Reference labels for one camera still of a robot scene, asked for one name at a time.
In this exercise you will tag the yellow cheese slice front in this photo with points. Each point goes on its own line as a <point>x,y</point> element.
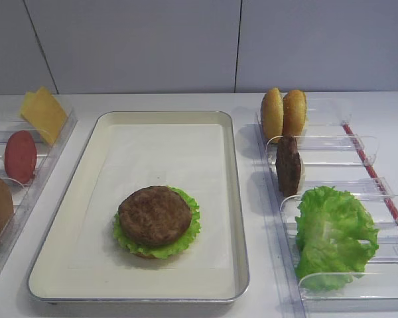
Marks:
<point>43,111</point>

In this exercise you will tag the brown meat patty on tray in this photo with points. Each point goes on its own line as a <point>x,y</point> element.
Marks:
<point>154,216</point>

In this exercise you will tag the brown meat patty in rack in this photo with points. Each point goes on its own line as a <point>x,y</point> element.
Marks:
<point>288,166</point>

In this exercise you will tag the green lettuce under patty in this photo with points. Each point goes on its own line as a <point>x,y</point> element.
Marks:
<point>169,250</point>

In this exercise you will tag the green lettuce leaf in rack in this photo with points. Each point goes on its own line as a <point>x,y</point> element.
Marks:
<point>336,237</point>

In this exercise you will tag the red tomato slice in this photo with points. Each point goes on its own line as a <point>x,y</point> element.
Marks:
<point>20,156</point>

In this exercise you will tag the white paper tray liner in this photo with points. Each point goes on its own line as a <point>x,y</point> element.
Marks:
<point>130,157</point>

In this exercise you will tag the cream metal tray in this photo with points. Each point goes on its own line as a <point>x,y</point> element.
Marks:
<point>52,279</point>

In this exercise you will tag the golden bun half left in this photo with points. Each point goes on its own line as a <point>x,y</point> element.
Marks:
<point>272,113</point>

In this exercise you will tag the golden bun half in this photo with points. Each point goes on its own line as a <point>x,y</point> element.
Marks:
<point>294,112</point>
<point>272,113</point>

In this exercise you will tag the bottom bun on tray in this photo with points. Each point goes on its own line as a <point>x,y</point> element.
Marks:
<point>146,256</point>

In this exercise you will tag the golden bun half right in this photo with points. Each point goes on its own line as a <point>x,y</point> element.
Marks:
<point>294,112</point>

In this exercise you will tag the clear acrylic right rack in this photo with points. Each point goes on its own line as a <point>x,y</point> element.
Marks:
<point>329,158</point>

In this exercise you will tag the clear acrylic rack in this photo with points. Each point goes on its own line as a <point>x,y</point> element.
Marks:
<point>25,196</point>
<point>329,158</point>

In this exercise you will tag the clear acrylic left rack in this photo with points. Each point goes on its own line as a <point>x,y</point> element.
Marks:
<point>25,196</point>

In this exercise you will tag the red rail strip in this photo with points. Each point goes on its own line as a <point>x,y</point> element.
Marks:
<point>372,173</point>

